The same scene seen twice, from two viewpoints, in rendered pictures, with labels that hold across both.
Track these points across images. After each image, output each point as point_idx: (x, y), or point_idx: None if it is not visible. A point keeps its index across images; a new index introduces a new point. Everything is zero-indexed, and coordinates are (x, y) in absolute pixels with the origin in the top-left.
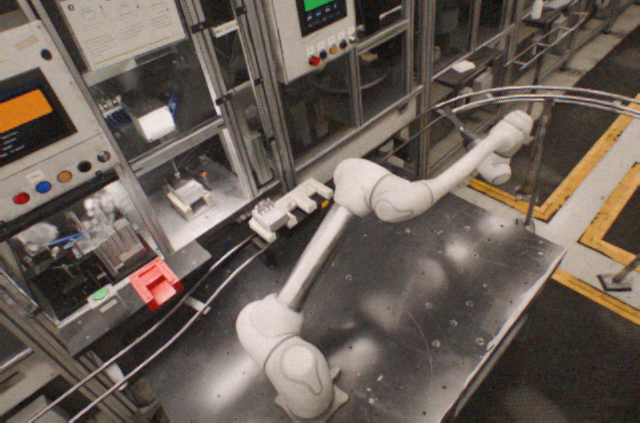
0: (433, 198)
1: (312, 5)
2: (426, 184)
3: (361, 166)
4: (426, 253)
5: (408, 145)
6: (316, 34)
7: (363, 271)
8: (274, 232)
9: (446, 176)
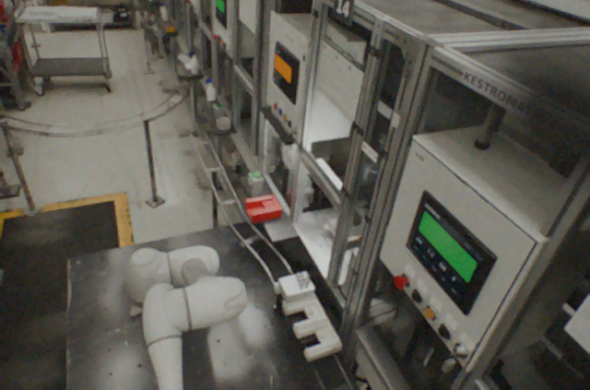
0: (147, 348)
1: (428, 235)
2: (159, 341)
3: (213, 286)
4: None
5: None
6: (423, 269)
7: (223, 379)
8: (277, 288)
9: (169, 388)
